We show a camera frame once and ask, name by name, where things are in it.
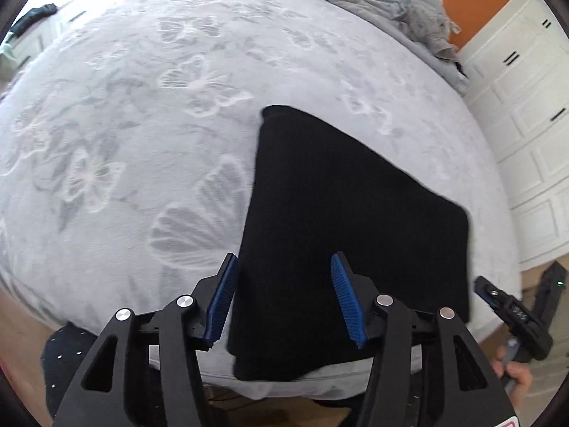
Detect black dotted slipper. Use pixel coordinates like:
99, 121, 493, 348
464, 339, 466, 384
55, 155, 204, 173
41, 323, 97, 419

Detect white wardrobe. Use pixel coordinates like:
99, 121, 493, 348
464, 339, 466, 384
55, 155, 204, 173
459, 0, 568, 270

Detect grey crumpled garment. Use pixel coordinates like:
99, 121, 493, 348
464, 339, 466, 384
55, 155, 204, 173
393, 0, 458, 62

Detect person right hand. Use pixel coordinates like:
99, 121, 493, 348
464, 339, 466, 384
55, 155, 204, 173
491, 347, 533, 411

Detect black pants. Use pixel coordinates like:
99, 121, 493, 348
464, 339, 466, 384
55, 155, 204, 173
228, 105, 470, 382

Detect dark clothes on sill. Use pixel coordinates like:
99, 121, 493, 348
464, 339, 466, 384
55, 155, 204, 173
9, 3, 58, 37

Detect grey butterfly bed cover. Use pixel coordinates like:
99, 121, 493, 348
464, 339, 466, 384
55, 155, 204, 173
1, 0, 521, 333

